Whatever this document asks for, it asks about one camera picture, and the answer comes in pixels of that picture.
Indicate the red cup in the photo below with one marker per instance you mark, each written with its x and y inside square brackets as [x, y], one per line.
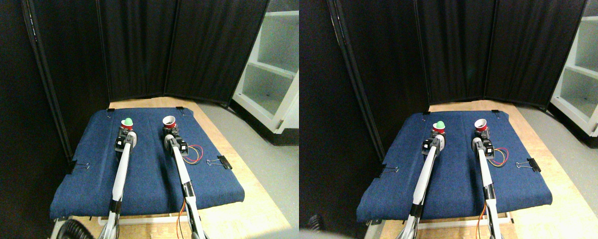
[127, 127]
[482, 128]
[439, 131]
[170, 125]

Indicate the green ball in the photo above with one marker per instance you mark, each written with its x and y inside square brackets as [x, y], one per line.
[128, 121]
[439, 124]

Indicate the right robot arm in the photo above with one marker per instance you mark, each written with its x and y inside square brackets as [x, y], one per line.
[182, 174]
[486, 174]

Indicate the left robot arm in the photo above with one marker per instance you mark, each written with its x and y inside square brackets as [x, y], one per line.
[120, 184]
[426, 184]

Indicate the dark blue cloth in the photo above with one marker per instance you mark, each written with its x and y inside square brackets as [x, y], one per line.
[149, 174]
[458, 179]

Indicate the black curtain stand pole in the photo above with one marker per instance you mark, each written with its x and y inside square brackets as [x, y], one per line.
[49, 74]
[356, 74]

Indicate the white shelf unit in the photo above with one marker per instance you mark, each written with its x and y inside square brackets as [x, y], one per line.
[274, 69]
[593, 74]

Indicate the white metal frame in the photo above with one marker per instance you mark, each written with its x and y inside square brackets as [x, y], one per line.
[149, 220]
[453, 224]

